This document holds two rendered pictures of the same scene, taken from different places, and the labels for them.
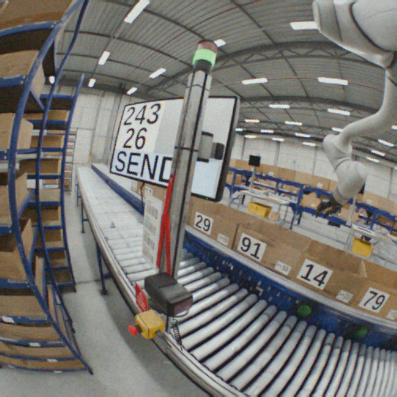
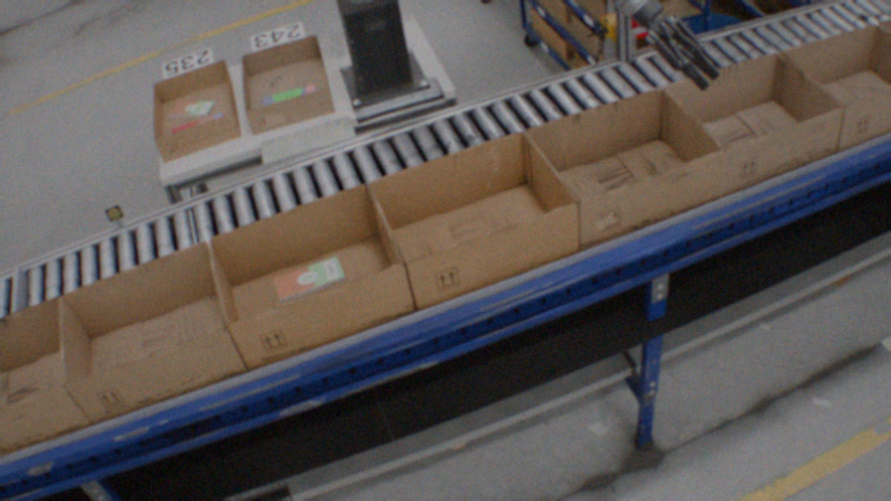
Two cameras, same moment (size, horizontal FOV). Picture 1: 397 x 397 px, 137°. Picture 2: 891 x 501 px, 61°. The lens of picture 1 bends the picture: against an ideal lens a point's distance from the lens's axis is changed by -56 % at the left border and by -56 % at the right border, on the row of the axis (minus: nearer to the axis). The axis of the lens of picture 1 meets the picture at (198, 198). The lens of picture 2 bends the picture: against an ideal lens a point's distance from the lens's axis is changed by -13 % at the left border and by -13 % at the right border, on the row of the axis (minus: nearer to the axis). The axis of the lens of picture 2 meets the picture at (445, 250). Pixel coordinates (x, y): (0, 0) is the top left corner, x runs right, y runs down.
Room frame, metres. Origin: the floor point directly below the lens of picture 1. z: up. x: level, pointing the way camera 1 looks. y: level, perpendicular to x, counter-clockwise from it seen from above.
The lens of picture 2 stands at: (1.02, -2.29, 2.29)
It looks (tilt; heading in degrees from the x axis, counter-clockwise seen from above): 44 degrees down; 122
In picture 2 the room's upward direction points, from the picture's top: 11 degrees counter-clockwise
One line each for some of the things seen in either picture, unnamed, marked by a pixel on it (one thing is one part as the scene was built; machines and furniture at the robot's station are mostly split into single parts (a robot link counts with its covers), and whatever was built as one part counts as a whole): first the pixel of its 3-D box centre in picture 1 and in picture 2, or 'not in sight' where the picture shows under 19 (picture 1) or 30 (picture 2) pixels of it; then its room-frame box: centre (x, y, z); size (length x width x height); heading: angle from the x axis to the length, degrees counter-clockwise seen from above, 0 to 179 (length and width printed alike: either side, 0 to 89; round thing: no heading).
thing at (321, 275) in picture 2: not in sight; (309, 279); (-0.02, -1.26, 0.89); 0.16 x 0.07 x 0.02; 45
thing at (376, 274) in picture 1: (380, 290); (473, 219); (0.31, -1.03, 0.96); 0.39 x 0.29 x 0.17; 44
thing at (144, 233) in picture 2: not in sight; (149, 282); (-0.61, -1.30, 0.72); 0.52 x 0.05 x 0.05; 134
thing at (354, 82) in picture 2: not in sight; (374, 38); (-0.37, -0.27, 0.91); 0.26 x 0.26 x 0.33; 40
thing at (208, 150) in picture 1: (183, 140); not in sight; (0.52, 0.07, 1.40); 0.28 x 0.11 x 0.11; 44
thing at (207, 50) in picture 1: (205, 54); not in sight; (0.38, 0.04, 1.62); 0.05 x 0.05 x 0.06
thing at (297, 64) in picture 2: not in sight; (285, 82); (-0.66, -0.42, 0.80); 0.38 x 0.28 x 0.10; 128
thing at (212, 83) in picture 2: not in sight; (195, 108); (-0.92, -0.62, 0.80); 0.38 x 0.28 x 0.10; 132
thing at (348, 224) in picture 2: not in sight; (308, 277); (0.03, -1.31, 0.96); 0.39 x 0.29 x 0.17; 44
